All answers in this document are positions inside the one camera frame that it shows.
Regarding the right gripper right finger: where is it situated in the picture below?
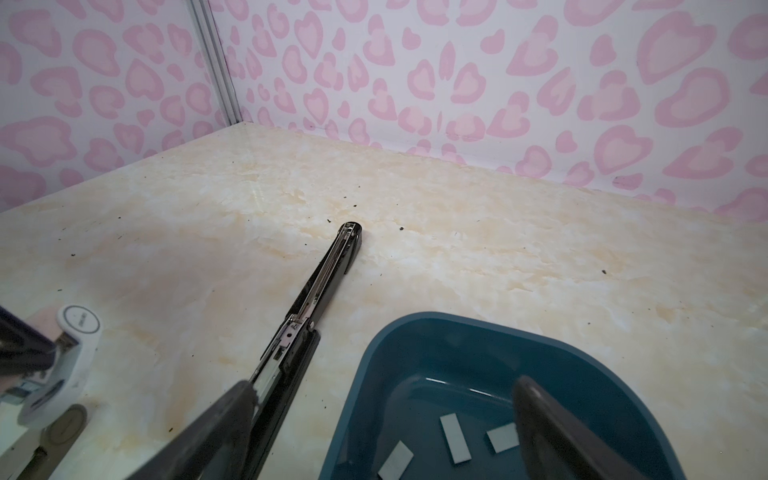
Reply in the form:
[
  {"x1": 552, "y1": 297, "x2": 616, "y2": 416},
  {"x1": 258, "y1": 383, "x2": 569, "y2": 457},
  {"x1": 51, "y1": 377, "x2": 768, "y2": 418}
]
[{"x1": 513, "y1": 376, "x2": 644, "y2": 480}]

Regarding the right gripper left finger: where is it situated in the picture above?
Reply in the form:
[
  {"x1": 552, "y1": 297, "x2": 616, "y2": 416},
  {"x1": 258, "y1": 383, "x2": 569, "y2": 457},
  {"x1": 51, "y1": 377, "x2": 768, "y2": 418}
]
[{"x1": 130, "y1": 380, "x2": 257, "y2": 480}]

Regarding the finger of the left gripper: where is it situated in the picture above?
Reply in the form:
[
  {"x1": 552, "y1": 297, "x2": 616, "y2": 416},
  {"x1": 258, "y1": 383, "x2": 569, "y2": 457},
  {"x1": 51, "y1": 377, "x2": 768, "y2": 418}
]
[{"x1": 1, "y1": 307, "x2": 56, "y2": 376}]

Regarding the black stapler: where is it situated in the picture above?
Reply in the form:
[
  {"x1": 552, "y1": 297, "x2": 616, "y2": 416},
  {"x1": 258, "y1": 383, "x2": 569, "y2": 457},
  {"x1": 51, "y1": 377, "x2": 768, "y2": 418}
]
[{"x1": 242, "y1": 221, "x2": 362, "y2": 479}]

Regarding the pink small stapler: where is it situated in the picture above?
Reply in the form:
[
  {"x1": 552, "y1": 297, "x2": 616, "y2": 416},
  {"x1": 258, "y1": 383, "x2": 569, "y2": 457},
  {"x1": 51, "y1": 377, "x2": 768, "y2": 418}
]
[{"x1": 1, "y1": 304, "x2": 103, "y2": 430}]

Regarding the beige small stapler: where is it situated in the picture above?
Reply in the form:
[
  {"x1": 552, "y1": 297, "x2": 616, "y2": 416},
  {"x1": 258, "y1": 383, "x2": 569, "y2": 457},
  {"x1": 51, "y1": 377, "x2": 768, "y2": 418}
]
[{"x1": 18, "y1": 404, "x2": 88, "y2": 480}]

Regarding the staple strip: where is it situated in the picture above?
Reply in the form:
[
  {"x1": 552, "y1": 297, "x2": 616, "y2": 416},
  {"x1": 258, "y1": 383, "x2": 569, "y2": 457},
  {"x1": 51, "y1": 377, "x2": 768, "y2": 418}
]
[
  {"x1": 440, "y1": 413, "x2": 472, "y2": 465},
  {"x1": 377, "y1": 441, "x2": 414, "y2": 480},
  {"x1": 486, "y1": 422, "x2": 520, "y2": 454}
]

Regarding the teal plastic tray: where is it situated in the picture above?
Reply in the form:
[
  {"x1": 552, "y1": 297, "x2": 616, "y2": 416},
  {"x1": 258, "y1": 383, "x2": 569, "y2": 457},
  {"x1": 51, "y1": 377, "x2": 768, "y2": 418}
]
[{"x1": 321, "y1": 312, "x2": 684, "y2": 479}]

